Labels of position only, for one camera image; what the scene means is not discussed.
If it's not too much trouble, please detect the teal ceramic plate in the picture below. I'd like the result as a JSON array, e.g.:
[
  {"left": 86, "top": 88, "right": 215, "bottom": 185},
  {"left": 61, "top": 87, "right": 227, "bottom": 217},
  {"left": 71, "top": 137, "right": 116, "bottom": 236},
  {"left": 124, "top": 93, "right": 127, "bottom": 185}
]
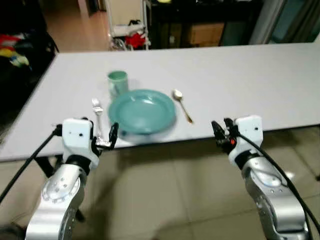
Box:
[{"left": 108, "top": 89, "right": 177, "bottom": 136}]

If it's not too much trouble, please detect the silver metal fork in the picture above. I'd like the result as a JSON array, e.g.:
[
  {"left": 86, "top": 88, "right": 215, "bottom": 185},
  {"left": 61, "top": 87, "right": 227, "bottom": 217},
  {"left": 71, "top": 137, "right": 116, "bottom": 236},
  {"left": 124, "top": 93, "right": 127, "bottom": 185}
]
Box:
[{"left": 91, "top": 98, "right": 104, "bottom": 141}]

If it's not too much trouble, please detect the light green mug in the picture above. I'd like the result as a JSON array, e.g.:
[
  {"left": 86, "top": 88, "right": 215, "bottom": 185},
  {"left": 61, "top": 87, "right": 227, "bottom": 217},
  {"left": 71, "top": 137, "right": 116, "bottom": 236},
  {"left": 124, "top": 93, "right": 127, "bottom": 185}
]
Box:
[{"left": 107, "top": 70, "right": 129, "bottom": 99}]

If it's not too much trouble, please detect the dark sofa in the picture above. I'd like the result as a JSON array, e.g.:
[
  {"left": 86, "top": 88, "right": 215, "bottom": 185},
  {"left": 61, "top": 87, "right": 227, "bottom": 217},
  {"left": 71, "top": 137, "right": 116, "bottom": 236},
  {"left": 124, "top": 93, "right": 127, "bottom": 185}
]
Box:
[{"left": 0, "top": 0, "right": 60, "bottom": 131}]

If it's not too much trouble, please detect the brown cardboard box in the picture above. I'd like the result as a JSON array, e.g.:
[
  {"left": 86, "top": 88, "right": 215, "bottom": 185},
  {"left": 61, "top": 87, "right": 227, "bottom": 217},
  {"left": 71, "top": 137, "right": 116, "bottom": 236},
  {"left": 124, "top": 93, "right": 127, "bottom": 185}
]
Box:
[{"left": 187, "top": 22, "right": 225, "bottom": 48}]

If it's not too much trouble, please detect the red bag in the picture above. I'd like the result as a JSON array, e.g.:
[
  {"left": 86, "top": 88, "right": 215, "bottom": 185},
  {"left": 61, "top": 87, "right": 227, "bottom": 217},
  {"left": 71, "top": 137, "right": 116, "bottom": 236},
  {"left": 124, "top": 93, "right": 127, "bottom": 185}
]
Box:
[{"left": 125, "top": 31, "right": 147, "bottom": 50}]

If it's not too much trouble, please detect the colourful clothes pile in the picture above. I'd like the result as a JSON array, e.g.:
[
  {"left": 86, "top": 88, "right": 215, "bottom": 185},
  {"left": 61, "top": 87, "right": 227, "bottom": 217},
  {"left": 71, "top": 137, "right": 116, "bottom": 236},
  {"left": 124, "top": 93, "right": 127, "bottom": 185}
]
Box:
[{"left": 0, "top": 33, "right": 31, "bottom": 68}]

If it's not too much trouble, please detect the grey curtain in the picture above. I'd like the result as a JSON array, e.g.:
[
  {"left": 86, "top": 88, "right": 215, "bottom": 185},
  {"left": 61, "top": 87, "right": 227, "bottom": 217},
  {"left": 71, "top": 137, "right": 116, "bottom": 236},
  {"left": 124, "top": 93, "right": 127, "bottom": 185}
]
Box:
[{"left": 249, "top": 0, "right": 287, "bottom": 46}]

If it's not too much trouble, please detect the white counter shelf unit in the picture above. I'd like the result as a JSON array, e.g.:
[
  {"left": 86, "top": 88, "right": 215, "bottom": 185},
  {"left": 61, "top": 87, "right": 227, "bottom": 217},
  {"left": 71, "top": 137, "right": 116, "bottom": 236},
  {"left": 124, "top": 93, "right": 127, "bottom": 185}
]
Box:
[{"left": 104, "top": 0, "right": 152, "bottom": 51}]

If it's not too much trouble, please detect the black desk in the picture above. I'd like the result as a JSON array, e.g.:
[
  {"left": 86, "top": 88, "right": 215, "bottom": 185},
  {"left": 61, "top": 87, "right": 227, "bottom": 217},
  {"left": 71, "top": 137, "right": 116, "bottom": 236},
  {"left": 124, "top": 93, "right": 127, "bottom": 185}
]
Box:
[{"left": 149, "top": 0, "right": 266, "bottom": 49}]

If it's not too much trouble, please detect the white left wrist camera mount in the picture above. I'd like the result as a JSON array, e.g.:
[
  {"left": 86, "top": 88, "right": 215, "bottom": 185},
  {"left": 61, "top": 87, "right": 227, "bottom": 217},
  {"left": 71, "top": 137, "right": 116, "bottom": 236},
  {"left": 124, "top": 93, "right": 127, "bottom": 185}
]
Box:
[{"left": 61, "top": 118, "right": 101, "bottom": 162}]

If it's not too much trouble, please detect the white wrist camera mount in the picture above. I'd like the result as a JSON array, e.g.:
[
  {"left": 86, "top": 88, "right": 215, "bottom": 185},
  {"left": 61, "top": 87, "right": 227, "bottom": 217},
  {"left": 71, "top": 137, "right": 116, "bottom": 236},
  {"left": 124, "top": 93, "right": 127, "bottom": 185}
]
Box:
[
  {"left": 61, "top": 118, "right": 101, "bottom": 162},
  {"left": 228, "top": 115, "right": 264, "bottom": 165}
]

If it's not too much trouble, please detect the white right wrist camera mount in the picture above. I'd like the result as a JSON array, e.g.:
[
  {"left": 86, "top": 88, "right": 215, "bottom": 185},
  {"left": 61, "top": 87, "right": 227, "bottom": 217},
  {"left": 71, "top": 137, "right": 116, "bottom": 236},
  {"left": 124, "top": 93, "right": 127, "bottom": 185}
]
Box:
[{"left": 228, "top": 115, "right": 264, "bottom": 165}]

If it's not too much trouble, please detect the gold handled spoon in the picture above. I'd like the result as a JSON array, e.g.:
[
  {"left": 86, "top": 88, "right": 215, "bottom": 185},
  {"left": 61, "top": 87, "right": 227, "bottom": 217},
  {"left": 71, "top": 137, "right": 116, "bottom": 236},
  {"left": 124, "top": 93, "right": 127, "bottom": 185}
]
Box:
[{"left": 172, "top": 89, "right": 194, "bottom": 124}]

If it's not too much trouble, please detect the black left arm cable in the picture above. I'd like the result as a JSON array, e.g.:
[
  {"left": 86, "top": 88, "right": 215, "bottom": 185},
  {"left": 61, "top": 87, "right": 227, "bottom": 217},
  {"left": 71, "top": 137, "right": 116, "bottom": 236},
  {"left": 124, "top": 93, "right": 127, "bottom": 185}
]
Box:
[{"left": 0, "top": 125, "right": 64, "bottom": 203}]

